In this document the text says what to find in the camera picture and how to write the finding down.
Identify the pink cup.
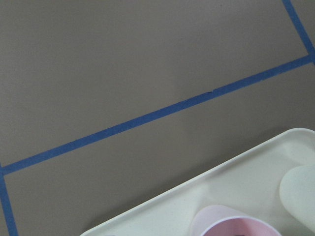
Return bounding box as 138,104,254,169
190,205,280,236

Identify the pale green cup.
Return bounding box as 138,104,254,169
279,164,315,232

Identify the cream plastic tray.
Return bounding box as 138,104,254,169
85,128,315,236

